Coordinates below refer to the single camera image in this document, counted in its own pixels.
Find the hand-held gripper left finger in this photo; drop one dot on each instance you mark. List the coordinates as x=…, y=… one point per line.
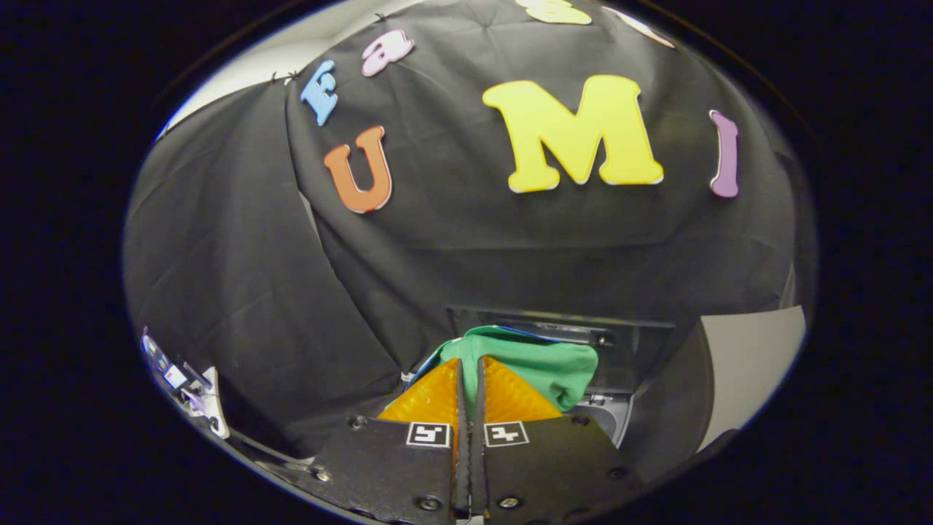
x=393, y=467

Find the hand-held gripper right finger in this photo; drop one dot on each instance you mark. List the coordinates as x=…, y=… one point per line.
x=547, y=467

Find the green shirt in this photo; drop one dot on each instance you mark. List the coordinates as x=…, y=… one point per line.
x=554, y=368

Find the small white device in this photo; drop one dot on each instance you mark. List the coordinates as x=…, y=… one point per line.
x=197, y=390

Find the black backdrop cloth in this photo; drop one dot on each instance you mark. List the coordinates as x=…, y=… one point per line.
x=452, y=248

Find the beige cabinet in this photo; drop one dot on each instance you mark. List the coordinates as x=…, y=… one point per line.
x=751, y=364

